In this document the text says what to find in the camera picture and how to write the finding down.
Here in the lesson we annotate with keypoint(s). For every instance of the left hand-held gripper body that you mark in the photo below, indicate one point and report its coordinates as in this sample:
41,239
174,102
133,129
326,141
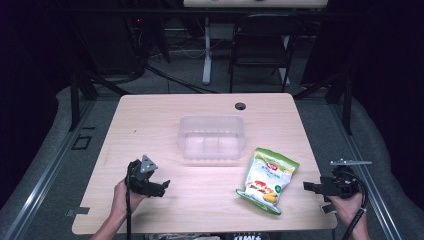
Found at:
140,178

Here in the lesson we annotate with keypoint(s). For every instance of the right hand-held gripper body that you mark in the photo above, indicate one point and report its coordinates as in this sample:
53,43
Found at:
341,185

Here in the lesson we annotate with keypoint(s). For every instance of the white green snack bag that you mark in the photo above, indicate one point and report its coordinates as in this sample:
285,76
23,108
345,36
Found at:
270,180

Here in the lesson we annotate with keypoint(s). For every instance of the clear plastic container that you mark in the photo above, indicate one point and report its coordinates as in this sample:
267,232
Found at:
211,138

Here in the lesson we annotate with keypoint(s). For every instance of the person's right hand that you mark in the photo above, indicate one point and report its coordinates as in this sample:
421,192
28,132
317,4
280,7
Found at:
350,208

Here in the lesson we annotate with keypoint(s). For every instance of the person's left hand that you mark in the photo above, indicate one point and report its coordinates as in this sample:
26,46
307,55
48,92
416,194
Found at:
121,200

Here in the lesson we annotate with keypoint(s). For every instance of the grey tape piece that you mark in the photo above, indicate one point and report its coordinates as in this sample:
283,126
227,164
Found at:
329,208
78,211

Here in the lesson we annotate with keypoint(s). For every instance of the black tape square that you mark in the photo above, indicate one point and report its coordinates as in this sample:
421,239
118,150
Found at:
81,142

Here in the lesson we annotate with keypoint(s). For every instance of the short black tape strip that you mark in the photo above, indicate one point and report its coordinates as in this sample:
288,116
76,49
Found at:
88,128

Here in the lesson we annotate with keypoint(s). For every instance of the black metal stand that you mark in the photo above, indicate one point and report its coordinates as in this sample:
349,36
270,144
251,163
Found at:
347,100
75,100

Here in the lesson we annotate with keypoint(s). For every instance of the black table grommet hole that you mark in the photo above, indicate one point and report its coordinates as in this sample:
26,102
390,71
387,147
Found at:
240,106

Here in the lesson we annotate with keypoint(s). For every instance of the white desk leg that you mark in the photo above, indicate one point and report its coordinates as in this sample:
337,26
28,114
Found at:
207,56

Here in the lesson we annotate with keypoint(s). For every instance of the black folding chair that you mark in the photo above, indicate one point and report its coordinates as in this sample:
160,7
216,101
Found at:
263,50

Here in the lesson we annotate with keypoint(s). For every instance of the metal floor rail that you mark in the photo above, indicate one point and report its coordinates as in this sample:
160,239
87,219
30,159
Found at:
366,180
43,180

